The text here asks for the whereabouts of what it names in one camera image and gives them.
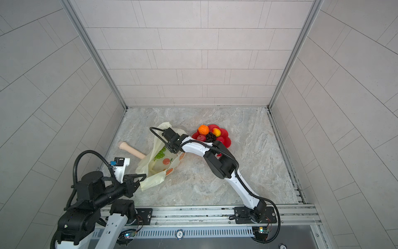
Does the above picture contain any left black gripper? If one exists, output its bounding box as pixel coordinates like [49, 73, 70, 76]
[95, 172, 148, 208]

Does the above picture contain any green grape bunch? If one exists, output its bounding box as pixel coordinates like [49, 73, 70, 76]
[153, 146, 166, 161]

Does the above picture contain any cream plastic fruit bag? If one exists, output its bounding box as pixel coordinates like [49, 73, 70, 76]
[135, 135, 185, 191]

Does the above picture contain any pink strawberry fruit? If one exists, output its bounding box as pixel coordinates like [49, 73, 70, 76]
[197, 134, 207, 142]

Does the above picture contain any orange tangerine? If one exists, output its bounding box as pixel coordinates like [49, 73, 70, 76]
[198, 125, 210, 135]

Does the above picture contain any black grape bunch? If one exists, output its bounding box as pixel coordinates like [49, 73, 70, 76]
[205, 132, 217, 143]

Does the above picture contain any yellow red mango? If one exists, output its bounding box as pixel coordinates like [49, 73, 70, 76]
[211, 127, 222, 138]

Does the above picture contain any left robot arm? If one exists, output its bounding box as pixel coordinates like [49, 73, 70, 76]
[50, 171, 147, 249]

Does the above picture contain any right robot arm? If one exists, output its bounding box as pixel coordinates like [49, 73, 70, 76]
[150, 127, 267, 223]

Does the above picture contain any beige rolling pin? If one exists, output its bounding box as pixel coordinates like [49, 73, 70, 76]
[118, 141, 146, 159]

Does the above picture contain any red flower-shaped plate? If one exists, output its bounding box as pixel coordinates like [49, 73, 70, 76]
[191, 124, 232, 148]

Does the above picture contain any left circuit board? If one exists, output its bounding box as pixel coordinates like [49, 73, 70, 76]
[119, 229, 136, 240]

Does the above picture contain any circuit board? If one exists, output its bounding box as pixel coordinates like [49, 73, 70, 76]
[252, 227, 269, 243]
[119, 229, 136, 240]

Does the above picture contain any right circuit board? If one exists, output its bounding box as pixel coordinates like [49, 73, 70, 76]
[252, 227, 269, 243]

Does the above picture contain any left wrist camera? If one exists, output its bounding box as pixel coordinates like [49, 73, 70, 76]
[110, 157, 125, 167]

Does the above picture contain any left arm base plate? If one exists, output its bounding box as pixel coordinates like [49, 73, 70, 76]
[131, 208, 153, 227]

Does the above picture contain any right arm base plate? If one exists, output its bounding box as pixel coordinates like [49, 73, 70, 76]
[233, 206, 277, 224]

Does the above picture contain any aluminium mounting rail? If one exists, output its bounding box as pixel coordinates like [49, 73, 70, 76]
[133, 204, 321, 228]

